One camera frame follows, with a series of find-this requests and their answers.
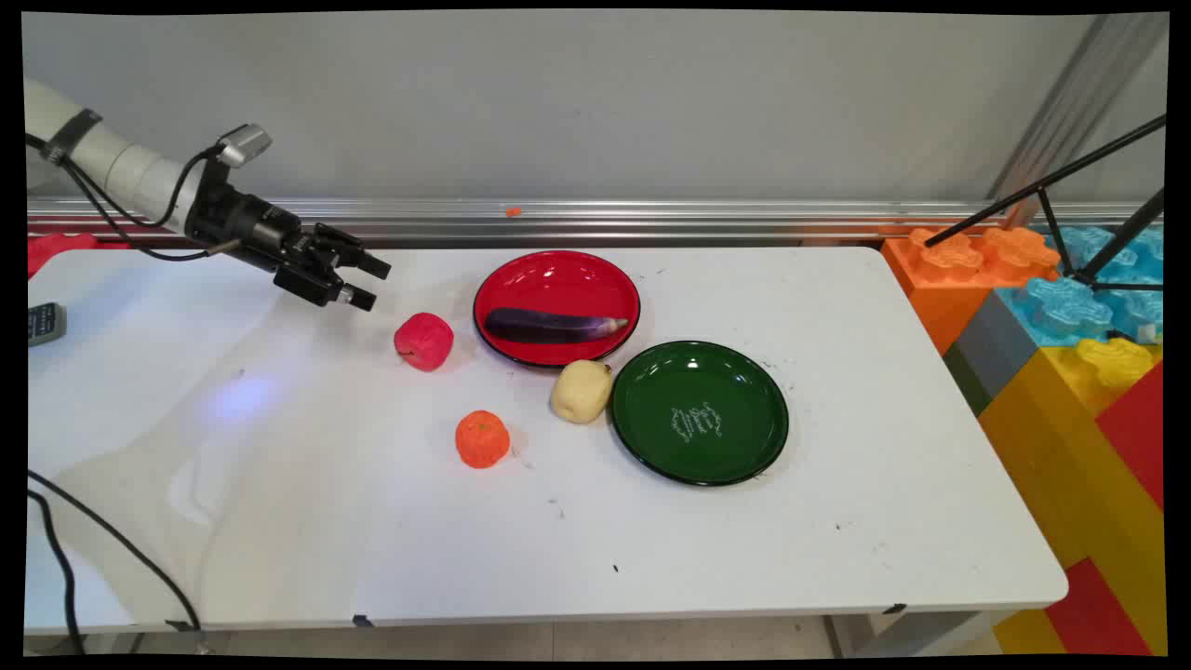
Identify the grey handheld remote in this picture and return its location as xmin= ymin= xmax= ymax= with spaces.
xmin=27 ymin=302 xmax=68 ymax=348

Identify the pale yellow toy pear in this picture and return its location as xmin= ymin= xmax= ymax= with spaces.
xmin=550 ymin=359 xmax=614 ymax=425

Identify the blue toy block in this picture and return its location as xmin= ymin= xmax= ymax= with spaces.
xmin=996 ymin=226 xmax=1166 ymax=348

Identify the grey table leg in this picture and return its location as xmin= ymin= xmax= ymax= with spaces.
xmin=823 ymin=610 xmax=1017 ymax=658

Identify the black hanging cable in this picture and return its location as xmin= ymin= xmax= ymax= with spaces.
xmin=26 ymin=489 xmax=85 ymax=654
xmin=26 ymin=469 xmax=205 ymax=645

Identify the yellow toy block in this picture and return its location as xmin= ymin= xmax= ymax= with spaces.
xmin=977 ymin=337 xmax=1167 ymax=657

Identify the red toy apple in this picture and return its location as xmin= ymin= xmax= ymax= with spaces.
xmin=394 ymin=312 xmax=455 ymax=373

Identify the small red toy block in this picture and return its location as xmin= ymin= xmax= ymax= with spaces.
xmin=1044 ymin=556 xmax=1156 ymax=657

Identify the orange toy tangerine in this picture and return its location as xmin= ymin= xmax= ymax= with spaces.
xmin=454 ymin=409 xmax=512 ymax=470

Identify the grey toy block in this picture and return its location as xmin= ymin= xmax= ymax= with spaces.
xmin=943 ymin=290 xmax=1044 ymax=416

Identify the orange toy block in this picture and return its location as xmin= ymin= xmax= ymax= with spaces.
xmin=881 ymin=226 xmax=1063 ymax=355

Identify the aluminium rail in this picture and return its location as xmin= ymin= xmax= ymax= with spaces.
xmin=26 ymin=195 xmax=1164 ymax=248

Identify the red plate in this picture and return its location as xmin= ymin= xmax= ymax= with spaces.
xmin=473 ymin=249 xmax=642 ymax=369

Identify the large red toy block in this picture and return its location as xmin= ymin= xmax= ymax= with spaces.
xmin=1095 ymin=363 xmax=1166 ymax=512

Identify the red cloth object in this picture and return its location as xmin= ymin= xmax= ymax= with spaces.
xmin=27 ymin=233 xmax=131 ymax=280

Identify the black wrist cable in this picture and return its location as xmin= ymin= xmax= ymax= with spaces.
xmin=26 ymin=135 xmax=245 ymax=263

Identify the purple toy eggplant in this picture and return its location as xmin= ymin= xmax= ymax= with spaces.
xmin=484 ymin=307 xmax=631 ymax=346

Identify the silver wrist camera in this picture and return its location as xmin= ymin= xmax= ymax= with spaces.
xmin=216 ymin=124 xmax=274 ymax=169

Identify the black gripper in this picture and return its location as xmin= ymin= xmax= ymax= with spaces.
xmin=184 ymin=160 xmax=393 ymax=314

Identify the black tripod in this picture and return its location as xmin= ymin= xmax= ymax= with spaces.
xmin=924 ymin=114 xmax=1167 ymax=295

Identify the green plate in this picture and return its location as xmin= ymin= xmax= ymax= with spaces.
xmin=610 ymin=340 xmax=791 ymax=488

